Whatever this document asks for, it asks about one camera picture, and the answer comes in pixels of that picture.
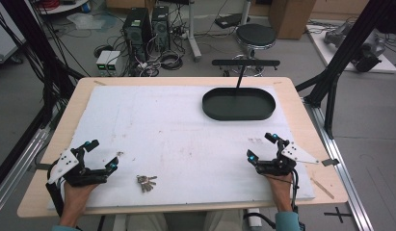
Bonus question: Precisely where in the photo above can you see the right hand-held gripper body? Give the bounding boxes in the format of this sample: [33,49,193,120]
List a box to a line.
[255,141,321,177]

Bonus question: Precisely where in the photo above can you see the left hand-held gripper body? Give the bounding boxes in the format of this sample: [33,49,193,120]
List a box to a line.
[46,146,109,189]

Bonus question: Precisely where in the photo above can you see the bunch of metal keys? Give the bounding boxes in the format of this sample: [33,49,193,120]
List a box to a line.
[136,174,158,193]

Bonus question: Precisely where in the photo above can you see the black oval tray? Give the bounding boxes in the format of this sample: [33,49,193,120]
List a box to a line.
[201,87,277,122]

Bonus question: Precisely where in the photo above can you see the person's right hand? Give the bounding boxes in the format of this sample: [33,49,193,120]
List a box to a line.
[265,172,295,202]

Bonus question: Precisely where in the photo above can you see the person's left hand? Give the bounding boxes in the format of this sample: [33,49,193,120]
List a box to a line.
[62,182,100,212]

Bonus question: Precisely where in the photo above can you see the thin wooden stick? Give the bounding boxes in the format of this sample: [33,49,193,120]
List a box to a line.
[310,177,335,200]

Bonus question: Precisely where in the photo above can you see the black tape piece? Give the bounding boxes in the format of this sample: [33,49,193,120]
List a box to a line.
[321,157,341,167]

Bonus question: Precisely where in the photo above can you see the white foam mat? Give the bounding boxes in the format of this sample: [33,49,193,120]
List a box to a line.
[46,84,316,212]

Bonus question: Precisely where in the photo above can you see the black T-shaped stand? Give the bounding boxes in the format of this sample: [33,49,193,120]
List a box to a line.
[211,59,281,97]

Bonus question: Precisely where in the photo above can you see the white power supply unit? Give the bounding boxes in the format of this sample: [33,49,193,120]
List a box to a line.
[106,50,122,77]
[95,50,111,77]

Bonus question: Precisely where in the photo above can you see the white floor board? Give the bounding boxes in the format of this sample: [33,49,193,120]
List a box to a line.
[305,23,396,74]

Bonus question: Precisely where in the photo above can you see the black round stool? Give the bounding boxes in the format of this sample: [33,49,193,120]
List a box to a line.
[232,23,277,78]

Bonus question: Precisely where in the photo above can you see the brown cardboard box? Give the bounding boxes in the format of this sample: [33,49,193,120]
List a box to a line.
[268,0,317,40]

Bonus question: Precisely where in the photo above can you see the large black computer tower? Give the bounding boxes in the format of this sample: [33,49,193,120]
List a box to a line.
[122,7,152,64]

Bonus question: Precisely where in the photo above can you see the clear plastic bag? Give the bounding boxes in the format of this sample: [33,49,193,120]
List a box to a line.
[66,12,107,31]

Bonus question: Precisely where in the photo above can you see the grey robot parts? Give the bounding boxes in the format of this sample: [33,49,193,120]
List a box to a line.
[323,21,387,73]

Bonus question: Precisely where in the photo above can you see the black flat device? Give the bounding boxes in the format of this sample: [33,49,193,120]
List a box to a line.
[214,13,251,30]

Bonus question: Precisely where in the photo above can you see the white table leg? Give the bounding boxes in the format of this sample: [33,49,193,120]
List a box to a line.
[186,0,203,63]

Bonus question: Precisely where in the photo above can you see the small black computer tower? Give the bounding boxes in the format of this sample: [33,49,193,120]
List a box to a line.
[150,5,172,51]

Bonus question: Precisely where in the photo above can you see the white round table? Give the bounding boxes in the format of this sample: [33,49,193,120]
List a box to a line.
[37,0,92,15]

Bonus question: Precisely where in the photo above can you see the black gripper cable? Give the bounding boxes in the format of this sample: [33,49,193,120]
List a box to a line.
[289,168,300,214]

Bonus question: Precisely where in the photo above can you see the black wrist strap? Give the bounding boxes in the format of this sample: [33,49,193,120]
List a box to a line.
[44,182,66,218]

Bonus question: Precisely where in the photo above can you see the aluminium rail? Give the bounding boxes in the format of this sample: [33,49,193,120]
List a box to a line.
[303,95,376,231]
[0,105,60,222]

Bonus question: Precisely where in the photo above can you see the black metal frame post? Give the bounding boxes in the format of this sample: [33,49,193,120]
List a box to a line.
[295,0,396,140]
[0,0,86,129]

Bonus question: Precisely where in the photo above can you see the coiled black cable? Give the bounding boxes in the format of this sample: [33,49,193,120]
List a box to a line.
[159,50,184,71]

